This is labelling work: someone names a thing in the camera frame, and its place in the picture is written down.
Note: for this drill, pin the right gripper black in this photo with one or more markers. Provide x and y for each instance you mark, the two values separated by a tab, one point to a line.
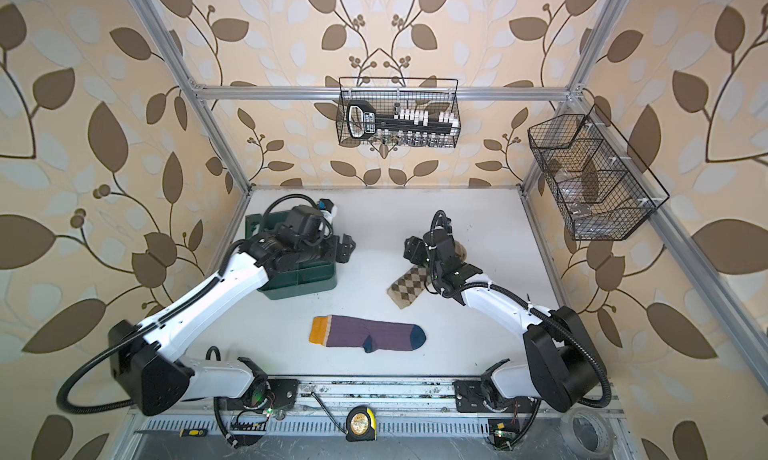
417	247

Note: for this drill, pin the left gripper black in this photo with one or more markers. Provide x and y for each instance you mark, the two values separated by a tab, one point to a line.
347	250

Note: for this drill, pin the green divided organizer tray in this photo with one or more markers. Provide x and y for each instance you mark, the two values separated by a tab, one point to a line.
308	278

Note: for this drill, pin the brown argyle sock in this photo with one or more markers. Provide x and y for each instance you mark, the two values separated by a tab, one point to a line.
406	289

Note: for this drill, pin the purple striped sock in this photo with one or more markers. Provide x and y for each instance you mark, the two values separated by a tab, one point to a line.
336	331

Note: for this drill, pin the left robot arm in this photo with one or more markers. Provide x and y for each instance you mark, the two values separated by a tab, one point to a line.
149	360

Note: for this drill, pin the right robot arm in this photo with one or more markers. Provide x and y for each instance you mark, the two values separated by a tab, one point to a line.
562	368

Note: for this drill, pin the clear tape roll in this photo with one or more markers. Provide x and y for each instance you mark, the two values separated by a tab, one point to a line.
587	434

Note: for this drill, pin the yellow black tape measure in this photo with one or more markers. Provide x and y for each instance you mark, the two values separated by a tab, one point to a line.
361	425

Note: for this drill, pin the yellow black screwdriver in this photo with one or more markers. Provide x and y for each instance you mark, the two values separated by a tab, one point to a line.
183	433

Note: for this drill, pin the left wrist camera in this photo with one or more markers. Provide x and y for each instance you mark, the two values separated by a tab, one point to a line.
328	209

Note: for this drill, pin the black socket set rail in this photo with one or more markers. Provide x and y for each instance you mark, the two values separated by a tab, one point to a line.
405	125

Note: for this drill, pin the wire basket back wall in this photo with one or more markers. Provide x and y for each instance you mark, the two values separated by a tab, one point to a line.
433	94

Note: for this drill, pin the wire basket wall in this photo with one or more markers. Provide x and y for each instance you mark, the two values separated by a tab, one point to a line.
602	187
433	94

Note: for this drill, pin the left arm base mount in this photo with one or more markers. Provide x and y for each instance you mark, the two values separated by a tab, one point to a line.
264	397

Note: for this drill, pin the aluminium frame rail front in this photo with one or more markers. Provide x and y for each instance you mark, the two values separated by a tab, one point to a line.
316	405

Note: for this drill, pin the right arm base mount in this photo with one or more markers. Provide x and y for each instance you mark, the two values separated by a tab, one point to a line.
515	416

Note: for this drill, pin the wire basket right wall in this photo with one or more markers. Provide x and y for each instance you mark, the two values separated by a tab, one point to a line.
602	187

